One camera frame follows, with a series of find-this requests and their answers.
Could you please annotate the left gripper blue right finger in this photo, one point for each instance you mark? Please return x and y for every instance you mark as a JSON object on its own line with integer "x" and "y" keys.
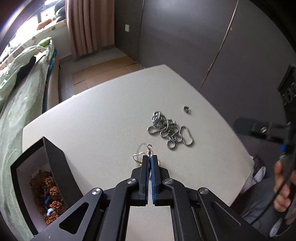
{"x": 158, "y": 188}

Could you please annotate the person's right hand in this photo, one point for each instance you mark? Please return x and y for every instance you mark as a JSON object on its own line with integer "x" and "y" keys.
{"x": 282, "y": 201}

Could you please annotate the pink curtain right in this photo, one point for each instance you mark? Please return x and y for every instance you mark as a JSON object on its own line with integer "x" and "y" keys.
{"x": 90, "y": 25}

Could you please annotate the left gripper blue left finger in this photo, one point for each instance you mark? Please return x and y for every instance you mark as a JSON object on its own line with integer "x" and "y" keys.
{"x": 144, "y": 181}

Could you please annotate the flattened cardboard on floor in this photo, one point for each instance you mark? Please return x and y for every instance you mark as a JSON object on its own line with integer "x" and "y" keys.
{"x": 97, "y": 74}

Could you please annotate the white wall socket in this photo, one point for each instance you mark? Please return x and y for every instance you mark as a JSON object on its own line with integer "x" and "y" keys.
{"x": 127, "y": 28}

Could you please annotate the small hook earring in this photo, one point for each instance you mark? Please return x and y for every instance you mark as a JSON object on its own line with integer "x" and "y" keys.
{"x": 137, "y": 157}

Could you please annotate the dark open jewelry box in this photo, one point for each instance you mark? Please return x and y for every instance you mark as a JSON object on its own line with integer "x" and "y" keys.
{"x": 44, "y": 184}

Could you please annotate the light green duvet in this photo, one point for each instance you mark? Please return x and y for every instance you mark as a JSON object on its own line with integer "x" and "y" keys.
{"x": 9, "y": 73}

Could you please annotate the bed with green sheet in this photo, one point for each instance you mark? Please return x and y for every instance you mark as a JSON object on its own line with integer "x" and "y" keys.
{"x": 22, "y": 106}

